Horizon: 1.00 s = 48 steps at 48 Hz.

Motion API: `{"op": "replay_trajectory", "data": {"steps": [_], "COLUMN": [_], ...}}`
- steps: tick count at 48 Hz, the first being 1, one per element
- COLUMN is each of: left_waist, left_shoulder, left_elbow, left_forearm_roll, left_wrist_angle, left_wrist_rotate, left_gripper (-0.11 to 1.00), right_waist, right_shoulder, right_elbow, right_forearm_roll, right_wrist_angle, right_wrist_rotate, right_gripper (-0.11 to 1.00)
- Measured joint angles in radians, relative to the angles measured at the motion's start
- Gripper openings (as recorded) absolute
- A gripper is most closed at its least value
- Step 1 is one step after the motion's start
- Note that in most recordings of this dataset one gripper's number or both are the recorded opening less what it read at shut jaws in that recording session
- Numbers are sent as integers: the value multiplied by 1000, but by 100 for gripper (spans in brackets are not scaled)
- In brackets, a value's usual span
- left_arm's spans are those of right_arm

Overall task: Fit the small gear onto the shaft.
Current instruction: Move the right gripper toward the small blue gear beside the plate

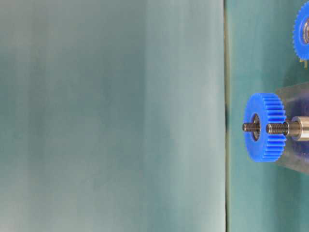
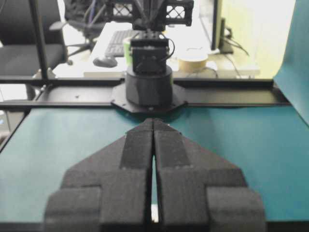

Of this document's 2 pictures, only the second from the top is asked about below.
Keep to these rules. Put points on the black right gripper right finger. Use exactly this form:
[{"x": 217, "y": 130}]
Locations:
[{"x": 200, "y": 191}]

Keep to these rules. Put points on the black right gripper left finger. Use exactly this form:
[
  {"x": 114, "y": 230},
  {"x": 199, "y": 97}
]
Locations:
[{"x": 108, "y": 191}]

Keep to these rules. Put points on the grey computer mouse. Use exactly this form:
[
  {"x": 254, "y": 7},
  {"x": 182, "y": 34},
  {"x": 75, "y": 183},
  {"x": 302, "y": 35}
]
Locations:
[{"x": 106, "y": 62}]

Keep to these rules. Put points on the brown tape roll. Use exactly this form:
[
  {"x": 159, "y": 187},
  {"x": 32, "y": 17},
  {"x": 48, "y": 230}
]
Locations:
[{"x": 191, "y": 62}]

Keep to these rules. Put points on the green cup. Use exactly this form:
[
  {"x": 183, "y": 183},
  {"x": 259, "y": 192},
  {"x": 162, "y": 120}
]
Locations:
[{"x": 126, "y": 48}]

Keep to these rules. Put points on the black computer keyboard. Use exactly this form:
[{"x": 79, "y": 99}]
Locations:
[{"x": 115, "y": 46}]

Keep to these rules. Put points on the black office chair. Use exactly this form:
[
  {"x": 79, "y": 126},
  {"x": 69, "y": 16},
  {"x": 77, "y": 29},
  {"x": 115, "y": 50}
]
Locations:
[{"x": 18, "y": 54}]

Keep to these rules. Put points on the black aluminium frame rail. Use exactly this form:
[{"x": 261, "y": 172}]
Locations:
[{"x": 103, "y": 93}]

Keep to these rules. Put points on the black vertical frame post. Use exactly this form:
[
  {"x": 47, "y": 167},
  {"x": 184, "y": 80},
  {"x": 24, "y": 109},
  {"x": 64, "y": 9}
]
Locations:
[{"x": 39, "y": 38}]

